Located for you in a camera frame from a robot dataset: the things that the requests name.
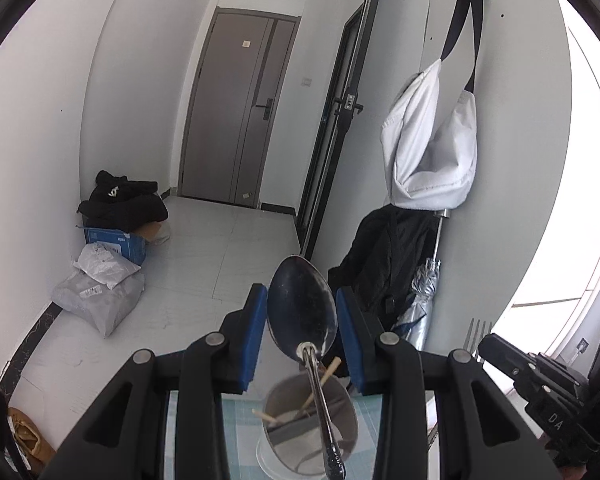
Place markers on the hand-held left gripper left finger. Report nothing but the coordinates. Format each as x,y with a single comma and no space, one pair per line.
255,340

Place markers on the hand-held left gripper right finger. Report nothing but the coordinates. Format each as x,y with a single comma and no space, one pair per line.
350,340

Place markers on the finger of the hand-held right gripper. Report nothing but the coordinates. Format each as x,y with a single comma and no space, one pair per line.
520,367

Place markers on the wooden chopstick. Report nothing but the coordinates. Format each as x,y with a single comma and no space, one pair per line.
262,416
331,369

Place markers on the metal fork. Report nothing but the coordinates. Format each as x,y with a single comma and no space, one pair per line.
475,352

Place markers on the metal spoon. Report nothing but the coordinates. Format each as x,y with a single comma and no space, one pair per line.
300,305

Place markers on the white utensil holder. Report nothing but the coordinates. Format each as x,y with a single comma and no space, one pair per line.
280,400

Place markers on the white shoulder bag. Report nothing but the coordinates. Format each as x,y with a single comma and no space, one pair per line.
430,160

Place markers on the black backpack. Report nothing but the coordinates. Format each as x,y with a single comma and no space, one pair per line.
380,260

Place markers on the silver folded umbrella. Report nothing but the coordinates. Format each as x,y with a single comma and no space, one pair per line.
420,290

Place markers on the teal checkered tablecloth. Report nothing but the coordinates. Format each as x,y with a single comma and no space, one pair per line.
240,440

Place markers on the grey plastic parcel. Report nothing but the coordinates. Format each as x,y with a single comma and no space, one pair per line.
95,305

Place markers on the white plastic parcel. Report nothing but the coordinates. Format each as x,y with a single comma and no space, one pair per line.
105,265

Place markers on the blue cardboard box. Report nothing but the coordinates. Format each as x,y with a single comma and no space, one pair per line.
115,242

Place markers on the black clothes heap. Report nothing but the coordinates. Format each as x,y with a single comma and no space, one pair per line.
125,205

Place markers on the black framed door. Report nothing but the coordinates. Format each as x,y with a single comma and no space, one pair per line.
340,110

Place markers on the grey entrance door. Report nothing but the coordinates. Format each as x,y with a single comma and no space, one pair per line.
230,110

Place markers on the brown slipper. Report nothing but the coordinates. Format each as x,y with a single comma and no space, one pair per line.
30,440

